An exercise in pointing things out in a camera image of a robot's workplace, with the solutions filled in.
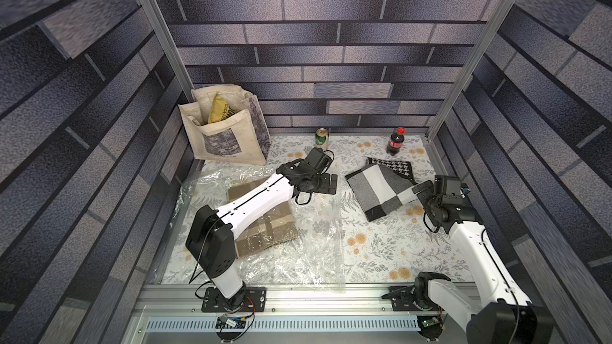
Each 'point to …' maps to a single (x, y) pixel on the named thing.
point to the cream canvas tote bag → (225, 123)
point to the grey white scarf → (379, 191)
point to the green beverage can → (322, 138)
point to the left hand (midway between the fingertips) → (326, 180)
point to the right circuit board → (430, 326)
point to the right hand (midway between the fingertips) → (422, 194)
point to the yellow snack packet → (219, 110)
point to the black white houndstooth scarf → (402, 168)
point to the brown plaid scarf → (275, 232)
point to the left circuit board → (234, 322)
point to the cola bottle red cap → (396, 142)
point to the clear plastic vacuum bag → (296, 244)
